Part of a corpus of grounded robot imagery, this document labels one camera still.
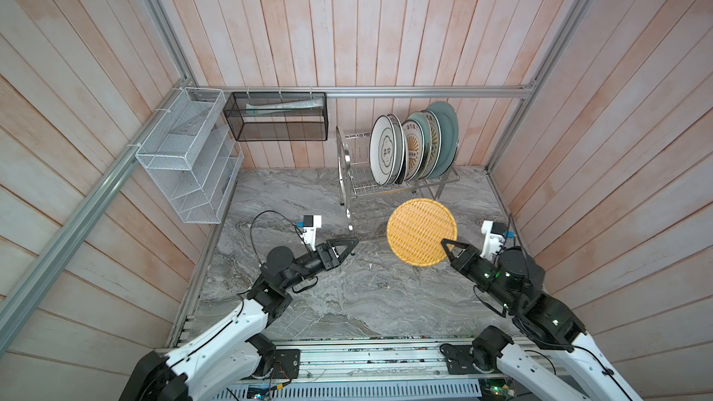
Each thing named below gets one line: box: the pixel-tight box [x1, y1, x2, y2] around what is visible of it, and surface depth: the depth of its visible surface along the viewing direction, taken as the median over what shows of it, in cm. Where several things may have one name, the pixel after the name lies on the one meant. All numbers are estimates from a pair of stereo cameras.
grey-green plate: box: [426, 101, 460, 181], surface depth 73 cm
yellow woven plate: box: [386, 197, 458, 268], surface depth 71 cm
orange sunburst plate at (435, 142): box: [422, 109, 442, 180], surface depth 72 cm
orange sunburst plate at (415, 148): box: [401, 119, 426, 182], surface depth 77 cm
